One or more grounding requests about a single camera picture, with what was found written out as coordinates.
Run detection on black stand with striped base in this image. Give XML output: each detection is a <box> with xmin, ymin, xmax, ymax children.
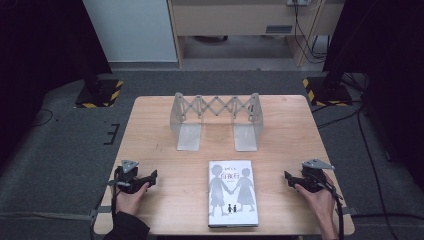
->
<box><xmin>302</xmin><ymin>63</ymin><xmax>353</xmax><ymax>108</ymax></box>
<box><xmin>74</xmin><ymin>63</ymin><xmax>124</xmax><ymax>109</ymax></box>

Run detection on thin black floor cable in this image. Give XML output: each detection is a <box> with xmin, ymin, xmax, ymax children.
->
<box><xmin>350</xmin><ymin>212</ymin><xmax>424</xmax><ymax>222</ymax></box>

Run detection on person's left hand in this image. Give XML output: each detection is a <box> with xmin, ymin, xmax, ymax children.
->
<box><xmin>114</xmin><ymin>181</ymin><xmax>151</xmax><ymax>216</ymax></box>

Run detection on grey expandable metal book rack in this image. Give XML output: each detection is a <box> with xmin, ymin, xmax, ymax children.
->
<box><xmin>169</xmin><ymin>92</ymin><xmax>265</xmax><ymax>153</ymax></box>

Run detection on white panel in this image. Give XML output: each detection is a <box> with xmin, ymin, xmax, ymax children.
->
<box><xmin>82</xmin><ymin>0</ymin><xmax>179</xmax><ymax>64</ymax></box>

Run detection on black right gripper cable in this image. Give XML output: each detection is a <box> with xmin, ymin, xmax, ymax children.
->
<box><xmin>316</xmin><ymin>178</ymin><xmax>346</xmax><ymax>240</ymax></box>

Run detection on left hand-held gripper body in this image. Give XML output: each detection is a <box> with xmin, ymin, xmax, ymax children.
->
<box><xmin>108</xmin><ymin>159</ymin><xmax>152</xmax><ymax>195</ymax></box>

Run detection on black hanging cables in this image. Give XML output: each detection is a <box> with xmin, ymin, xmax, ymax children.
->
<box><xmin>292</xmin><ymin>0</ymin><xmax>330</xmax><ymax>65</ymax></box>

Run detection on white book with grey figures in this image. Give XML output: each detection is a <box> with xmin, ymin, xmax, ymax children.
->
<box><xmin>207</xmin><ymin>160</ymin><xmax>260</xmax><ymax>229</ymax></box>

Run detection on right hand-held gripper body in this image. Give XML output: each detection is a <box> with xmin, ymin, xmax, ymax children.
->
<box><xmin>293</xmin><ymin>158</ymin><xmax>336</xmax><ymax>194</ymax></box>

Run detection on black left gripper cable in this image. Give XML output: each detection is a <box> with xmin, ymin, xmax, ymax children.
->
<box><xmin>89</xmin><ymin>168</ymin><xmax>120</xmax><ymax>240</ymax></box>

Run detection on long black floor cable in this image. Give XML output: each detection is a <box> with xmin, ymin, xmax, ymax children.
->
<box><xmin>355</xmin><ymin>106</ymin><xmax>403</xmax><ymax>240</ymax></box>

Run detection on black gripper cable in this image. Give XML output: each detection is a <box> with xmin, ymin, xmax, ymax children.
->
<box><xmin>316</xmin><ymin>178</ymin><xmax>346</xmax><ymax>240</ymax></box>
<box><xmin>89</xmin><ymin>168</ymin><xmax>120</xmax><ymax>240</ymax></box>

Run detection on person's right hand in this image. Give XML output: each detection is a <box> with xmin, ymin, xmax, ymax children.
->
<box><xmin>294</xmin><ymin>173</ymin><xmax>338</xmax><ymax>224</ymax></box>

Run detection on black curtain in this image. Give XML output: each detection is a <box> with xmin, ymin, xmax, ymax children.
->
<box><xmin>322</xmin><ymin>0</ymin><xmax>424</xmax><ymax>191</ymax></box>
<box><xmin>0</xmin><ymin>0</ymin><xmax>113</xmax><ymax>171</ymax></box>

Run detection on light wooden cabinet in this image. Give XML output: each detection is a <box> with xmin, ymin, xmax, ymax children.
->
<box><xmin>166</xmin><ymin>0</ymin><xmax>346</xmax><ymax>70</ymax></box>

